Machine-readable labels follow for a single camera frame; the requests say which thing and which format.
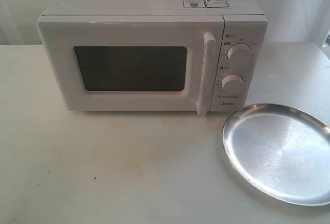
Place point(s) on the round stainless steel tray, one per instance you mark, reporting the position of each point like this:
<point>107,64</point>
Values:
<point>281,151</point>

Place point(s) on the dark object at right edge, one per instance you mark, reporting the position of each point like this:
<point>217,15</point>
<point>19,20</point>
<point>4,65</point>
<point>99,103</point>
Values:
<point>327,41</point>

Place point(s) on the white microwave door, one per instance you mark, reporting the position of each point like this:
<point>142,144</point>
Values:
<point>134,63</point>

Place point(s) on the white microwave oven body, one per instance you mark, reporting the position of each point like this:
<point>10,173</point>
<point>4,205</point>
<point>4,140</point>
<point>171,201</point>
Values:
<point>243,24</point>

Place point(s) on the upper white control knob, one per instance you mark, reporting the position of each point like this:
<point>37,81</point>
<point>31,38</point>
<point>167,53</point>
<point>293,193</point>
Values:
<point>239,54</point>

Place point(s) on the blue white label sticker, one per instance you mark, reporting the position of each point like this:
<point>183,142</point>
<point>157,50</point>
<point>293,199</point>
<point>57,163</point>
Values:
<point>205,4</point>

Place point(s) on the lower white control knob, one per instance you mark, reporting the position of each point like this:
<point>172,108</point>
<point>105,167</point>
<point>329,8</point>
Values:
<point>232,83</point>

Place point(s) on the white control knob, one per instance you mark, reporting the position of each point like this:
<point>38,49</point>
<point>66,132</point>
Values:
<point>239,54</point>
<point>232,83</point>

